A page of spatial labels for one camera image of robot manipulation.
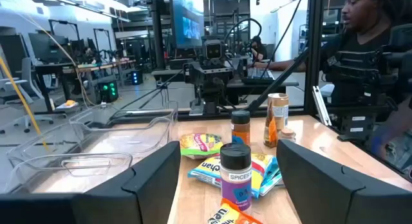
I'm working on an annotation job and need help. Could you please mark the cork lid spice jar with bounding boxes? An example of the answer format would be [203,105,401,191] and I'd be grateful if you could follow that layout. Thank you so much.
[279,127,296,143]

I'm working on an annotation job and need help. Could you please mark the black equipment white labels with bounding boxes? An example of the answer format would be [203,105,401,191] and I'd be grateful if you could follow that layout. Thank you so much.
[323,23,412,143]

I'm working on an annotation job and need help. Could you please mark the person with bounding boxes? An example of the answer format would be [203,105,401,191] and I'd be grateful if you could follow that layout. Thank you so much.
[250,35,268,62]
[254,0,412,106]

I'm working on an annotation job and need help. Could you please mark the orange label spice bottle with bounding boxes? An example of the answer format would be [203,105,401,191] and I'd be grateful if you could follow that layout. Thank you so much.
[230,110,251,146]

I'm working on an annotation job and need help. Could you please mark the blue yellow ramen packet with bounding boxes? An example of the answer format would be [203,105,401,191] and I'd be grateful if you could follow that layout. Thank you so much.
[187,153,283,199]

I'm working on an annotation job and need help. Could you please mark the computer tower green lights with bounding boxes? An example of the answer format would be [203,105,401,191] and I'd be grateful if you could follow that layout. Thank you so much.
[96,78,120,104]

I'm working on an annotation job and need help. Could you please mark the dark desk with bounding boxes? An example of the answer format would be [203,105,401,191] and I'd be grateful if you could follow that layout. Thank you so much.
[225,78,300,106]

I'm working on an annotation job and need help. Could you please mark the backlit keyboard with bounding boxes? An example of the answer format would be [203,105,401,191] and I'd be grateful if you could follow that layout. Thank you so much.
[241,68,275,86]

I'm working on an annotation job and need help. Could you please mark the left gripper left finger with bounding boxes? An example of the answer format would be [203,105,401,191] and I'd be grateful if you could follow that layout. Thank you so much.
[0,140,182,224]

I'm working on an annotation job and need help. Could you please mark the computer tower blue lights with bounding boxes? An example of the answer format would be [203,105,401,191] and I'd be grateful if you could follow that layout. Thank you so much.
[130,69,145,86]

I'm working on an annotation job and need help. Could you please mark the purple label spice bottle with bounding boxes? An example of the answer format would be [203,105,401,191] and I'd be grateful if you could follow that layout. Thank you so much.
[220,142,252,215]

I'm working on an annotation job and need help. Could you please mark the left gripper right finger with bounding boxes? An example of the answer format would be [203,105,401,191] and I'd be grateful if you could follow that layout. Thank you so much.
[276,139,412,224]

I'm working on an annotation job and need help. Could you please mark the green pink ramen packet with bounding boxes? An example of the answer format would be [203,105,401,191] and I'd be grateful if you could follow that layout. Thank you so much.
[179,133,224,160]

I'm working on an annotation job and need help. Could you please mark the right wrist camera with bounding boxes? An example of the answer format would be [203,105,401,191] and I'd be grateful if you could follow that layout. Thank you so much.
[202,39,225,61]

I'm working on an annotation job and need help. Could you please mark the long wooden desk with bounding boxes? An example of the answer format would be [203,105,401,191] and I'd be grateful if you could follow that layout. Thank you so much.
[33,59,136,114]

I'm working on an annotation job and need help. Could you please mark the black aluminium table frame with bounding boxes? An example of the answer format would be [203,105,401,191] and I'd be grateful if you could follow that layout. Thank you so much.
[108,0,326,126]

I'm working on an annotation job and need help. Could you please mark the grey office chair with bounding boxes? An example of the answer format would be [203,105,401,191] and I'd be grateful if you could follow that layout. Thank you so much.
[0,57,55,135]

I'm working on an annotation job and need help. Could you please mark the yellow cable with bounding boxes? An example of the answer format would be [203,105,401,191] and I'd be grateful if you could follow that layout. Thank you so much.
[0,56,50,151]

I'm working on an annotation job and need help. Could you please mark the orange ramen packet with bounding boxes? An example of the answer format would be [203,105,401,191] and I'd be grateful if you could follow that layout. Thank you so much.
[207,198,263,224]

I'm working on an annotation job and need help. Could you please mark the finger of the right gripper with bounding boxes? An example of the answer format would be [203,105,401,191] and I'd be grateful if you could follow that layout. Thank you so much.
[183,62,199,86]
[225,68,235,89]

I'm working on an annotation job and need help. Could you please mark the white leaning board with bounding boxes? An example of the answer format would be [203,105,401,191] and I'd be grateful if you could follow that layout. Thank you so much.
[311,85,333,127]

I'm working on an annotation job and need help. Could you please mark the large blue screen monitor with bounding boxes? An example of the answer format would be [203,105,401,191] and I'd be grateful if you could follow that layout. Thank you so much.
[169,0,204,50]

